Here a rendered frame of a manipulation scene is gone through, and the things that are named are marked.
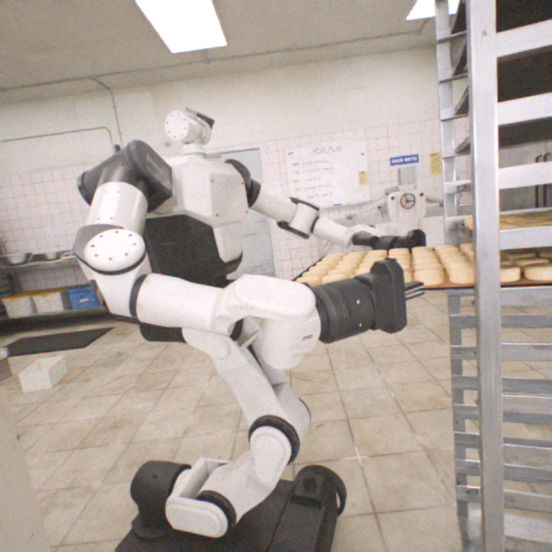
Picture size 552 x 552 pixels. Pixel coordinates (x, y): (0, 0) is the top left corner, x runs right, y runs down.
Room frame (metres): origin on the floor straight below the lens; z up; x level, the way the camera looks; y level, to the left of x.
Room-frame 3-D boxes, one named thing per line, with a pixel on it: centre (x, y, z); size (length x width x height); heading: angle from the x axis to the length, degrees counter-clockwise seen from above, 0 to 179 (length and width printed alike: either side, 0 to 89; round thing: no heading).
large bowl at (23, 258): (4.69, 3.48, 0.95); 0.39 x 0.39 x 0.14
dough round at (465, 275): (0.59, -0.31, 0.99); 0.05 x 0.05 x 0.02
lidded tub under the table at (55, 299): (4.70, 3.08, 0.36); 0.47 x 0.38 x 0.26; 178
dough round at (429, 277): (0.62, -0.26, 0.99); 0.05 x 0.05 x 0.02
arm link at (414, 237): (1.03, -0.36, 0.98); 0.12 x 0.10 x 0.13; 25
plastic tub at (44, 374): (2.74, 2.05, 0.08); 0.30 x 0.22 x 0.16; 8
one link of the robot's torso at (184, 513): (0.99, 0.32, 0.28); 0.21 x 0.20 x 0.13; 70
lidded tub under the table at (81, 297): (4.68, 2.63, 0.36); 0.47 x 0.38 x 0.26; 0
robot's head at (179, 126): (0.93, 0.19, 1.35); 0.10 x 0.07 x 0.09; 160
